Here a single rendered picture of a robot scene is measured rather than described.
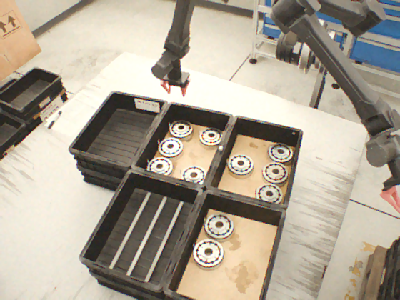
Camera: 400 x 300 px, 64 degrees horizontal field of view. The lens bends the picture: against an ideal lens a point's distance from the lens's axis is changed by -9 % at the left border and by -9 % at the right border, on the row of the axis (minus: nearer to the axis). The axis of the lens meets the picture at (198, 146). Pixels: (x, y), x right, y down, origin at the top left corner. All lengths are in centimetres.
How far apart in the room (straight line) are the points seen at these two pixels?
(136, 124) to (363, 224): 157
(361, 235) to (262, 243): 121
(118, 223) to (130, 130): 49
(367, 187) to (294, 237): 126
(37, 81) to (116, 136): 130
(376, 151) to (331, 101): 227
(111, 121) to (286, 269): 102
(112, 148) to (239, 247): 71
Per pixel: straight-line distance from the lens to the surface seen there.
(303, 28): 88
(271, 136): 152
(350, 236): 234
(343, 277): 221
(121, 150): 155
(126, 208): 136
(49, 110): 255
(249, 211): 126
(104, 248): 130
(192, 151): 149
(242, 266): 121
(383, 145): 91
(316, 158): 169
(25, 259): 155
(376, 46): 307
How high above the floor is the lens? 195
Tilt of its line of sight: 48 degrees down
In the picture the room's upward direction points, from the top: 3 degrees counter-clockwise
